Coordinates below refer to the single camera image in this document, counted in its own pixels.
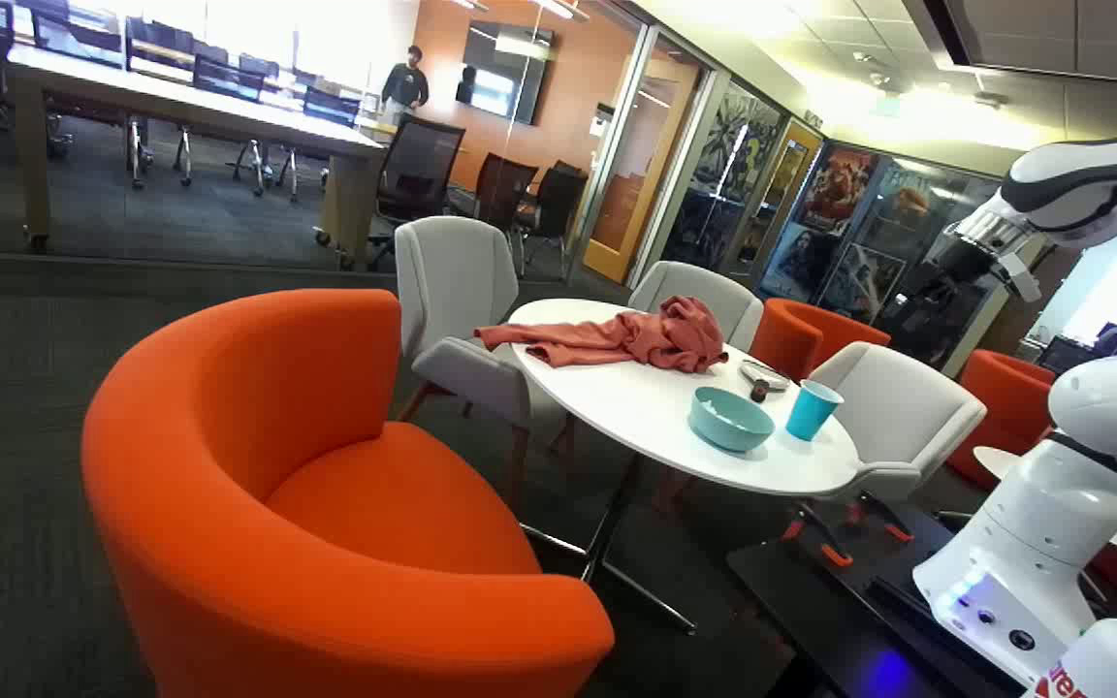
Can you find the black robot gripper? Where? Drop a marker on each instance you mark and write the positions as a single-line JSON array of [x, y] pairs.
[[983, 250]]

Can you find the small dark spoon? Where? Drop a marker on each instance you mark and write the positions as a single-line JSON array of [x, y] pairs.
[[763, 383]]

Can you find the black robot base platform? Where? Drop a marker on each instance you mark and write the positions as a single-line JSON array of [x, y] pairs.
[[831, 621]]

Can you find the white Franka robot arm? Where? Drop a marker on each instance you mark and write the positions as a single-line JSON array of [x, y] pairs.
[[1103, 414]]

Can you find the light blue bowl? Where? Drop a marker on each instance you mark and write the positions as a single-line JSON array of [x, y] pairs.
[[730, 421]]

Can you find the white chair with metal legs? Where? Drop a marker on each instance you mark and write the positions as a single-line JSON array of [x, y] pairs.
[[902, 414]]

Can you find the teal plastic cup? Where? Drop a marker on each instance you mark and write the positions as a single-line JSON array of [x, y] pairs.
[[812, 414]]

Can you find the low white upholstered chair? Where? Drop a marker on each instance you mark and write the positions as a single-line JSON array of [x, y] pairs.
[[701, 290]]

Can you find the orange clamp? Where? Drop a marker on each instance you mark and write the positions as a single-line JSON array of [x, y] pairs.
[[837, 556], [899, 532]]

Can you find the wooden glass door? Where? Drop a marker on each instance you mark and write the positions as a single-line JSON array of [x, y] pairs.
[[638, 170]]

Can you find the rust red cloth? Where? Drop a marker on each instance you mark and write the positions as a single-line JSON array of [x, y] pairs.
[[638, 338]]

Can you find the round white table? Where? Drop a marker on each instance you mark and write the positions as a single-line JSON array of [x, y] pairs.
[[638, 400]]

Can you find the dark brown chair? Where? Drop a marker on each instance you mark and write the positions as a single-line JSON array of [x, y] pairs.
[[560, 196], [506, 187]]

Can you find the tall white upholstered chair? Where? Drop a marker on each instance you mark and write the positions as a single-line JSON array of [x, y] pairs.
[[456, 284]]

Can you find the black mesh office chair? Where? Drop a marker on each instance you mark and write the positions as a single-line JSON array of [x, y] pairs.
[[422, 170]]

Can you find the person in dark clothes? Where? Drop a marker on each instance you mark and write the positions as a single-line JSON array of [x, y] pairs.
[[405, 85]]

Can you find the large orange armchair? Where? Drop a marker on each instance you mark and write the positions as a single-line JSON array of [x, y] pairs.
[[326, 516]]

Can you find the long wooden high table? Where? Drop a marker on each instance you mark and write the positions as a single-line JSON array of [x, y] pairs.
[[196, 104]]

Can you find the wall mounted television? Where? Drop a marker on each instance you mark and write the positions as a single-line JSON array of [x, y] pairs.
[[506, 72]]

